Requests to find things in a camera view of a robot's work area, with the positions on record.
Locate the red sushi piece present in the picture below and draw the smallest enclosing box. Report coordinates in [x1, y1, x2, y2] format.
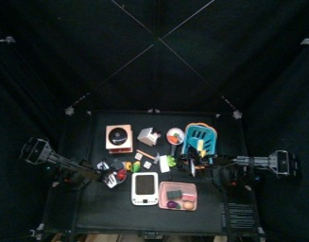
[116, 169, 128, 182]

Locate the pink white sushi piece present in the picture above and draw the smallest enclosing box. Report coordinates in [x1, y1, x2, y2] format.
[180, 193, 197, 202]

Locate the green toy lettuce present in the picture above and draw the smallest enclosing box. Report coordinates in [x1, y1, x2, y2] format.
[165, 155, 178, 168]

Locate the white card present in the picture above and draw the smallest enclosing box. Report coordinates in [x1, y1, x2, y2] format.
[157, 155, 172, 174]

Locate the teal dish rack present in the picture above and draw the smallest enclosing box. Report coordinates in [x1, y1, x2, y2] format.
[180, 122, 218, 164]

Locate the white toy tablet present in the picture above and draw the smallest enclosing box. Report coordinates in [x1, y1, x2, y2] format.
[130, 171, 160, 206]

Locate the dark green block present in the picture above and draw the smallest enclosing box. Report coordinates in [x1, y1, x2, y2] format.
[165, 189, 182, 200]

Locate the pink tray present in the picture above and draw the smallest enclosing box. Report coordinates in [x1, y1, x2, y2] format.
[157, 181, 200, 212]

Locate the pink toy stove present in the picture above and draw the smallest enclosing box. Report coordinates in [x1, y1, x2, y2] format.
[105, 124, 133, 155]

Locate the white grey toy box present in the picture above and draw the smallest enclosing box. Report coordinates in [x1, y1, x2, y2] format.
[136, 127, 161, 147]

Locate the white label sticker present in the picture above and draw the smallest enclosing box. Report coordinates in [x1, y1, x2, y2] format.
[226, 201, 256, 234]

